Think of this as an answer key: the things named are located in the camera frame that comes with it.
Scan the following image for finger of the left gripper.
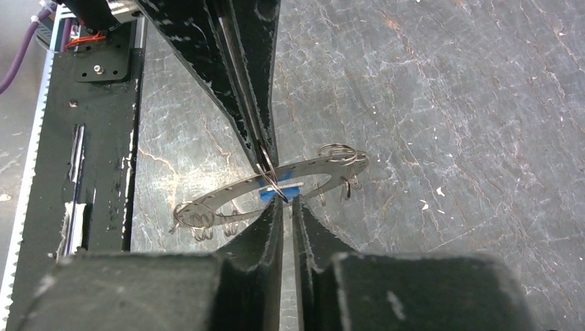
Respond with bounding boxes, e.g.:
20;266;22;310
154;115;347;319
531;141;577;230
135;0;264;174
208;1;281;170

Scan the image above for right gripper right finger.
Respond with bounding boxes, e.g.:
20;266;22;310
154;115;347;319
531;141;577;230
292;197;535;330

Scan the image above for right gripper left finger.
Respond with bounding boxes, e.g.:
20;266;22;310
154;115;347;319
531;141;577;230
18;197;284;330

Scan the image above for silver key blue tag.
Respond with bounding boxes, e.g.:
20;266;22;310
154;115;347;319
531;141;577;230
257;171;304;202

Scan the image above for large metal disc keyring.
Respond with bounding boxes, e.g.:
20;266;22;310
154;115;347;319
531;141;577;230
169;143;369;241

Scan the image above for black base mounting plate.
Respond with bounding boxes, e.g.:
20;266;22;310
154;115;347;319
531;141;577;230
1;19;146;330

